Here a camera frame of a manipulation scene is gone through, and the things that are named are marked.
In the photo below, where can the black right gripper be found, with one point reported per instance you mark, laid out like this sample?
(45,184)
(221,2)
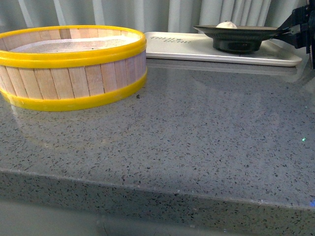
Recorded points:
(304,17)

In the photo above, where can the brown plate with black rim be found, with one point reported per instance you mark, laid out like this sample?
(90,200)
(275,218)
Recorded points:
(241,40)

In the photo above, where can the white steamed bun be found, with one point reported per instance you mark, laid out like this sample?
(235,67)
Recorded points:
(226,25)

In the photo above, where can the white rectangular tray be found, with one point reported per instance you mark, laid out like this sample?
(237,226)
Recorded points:
(199,47)

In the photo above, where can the grey pleated curtain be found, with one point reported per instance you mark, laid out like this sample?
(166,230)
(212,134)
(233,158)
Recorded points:
(144,15)

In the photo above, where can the white steamer liner cloth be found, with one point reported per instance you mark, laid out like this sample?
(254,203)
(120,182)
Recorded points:
(75,45)

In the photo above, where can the wooden steamer with yellow rims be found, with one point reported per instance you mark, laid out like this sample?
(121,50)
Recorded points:
(70,81)

